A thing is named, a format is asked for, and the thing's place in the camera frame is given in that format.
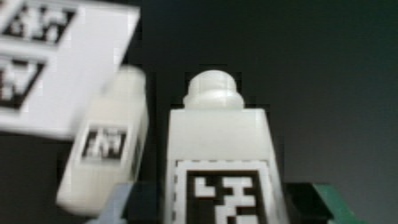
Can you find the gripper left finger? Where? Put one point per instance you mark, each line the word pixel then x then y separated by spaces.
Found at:
pixel 111 214

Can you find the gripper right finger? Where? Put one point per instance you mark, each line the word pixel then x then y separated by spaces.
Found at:
pixel 342 213

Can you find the white table leg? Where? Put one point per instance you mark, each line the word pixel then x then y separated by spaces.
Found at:
pixel 108 150
pixel 223 182

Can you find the white marker sheet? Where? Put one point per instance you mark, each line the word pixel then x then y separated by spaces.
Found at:
pixel 65 39

